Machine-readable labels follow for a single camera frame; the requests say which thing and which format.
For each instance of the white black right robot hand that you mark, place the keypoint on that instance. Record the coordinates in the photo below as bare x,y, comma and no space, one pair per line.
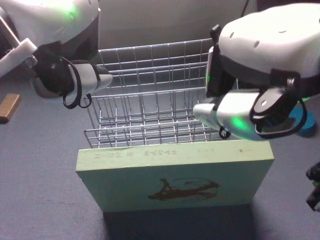
235,117

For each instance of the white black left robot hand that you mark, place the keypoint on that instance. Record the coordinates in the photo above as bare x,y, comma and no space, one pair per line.
86,75

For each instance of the pale green book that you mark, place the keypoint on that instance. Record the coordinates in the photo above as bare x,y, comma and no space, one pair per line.
175,182

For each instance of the blue round object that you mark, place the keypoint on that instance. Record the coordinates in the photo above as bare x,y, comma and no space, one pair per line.
308,123

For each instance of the small wooden block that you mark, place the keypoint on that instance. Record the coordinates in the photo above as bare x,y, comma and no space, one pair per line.
9,108

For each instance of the threaded metal rod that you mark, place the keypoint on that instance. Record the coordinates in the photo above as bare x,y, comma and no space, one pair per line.
8,28

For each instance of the black mechanical part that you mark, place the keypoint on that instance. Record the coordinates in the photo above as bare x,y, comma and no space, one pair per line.
314,175

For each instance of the white plastic bracket bar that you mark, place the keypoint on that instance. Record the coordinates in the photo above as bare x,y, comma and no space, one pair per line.
15,57

